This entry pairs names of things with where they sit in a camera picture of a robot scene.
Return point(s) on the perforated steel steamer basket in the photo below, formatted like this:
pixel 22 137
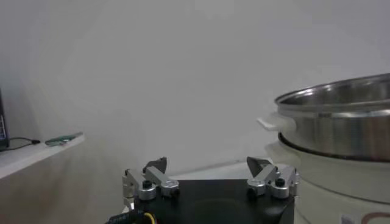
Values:
pixel 335 137

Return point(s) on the white side table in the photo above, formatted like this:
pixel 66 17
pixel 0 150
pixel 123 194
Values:
pixel 24 158

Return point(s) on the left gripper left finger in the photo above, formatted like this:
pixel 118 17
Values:
pixel 158 179

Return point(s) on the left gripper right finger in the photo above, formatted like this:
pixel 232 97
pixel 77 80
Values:
pixel 265 177

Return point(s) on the cream electric cooker base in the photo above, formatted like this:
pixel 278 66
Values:
pixel 335 188

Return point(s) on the black laptop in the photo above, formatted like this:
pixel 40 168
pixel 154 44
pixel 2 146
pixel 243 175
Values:
pixel 2 134

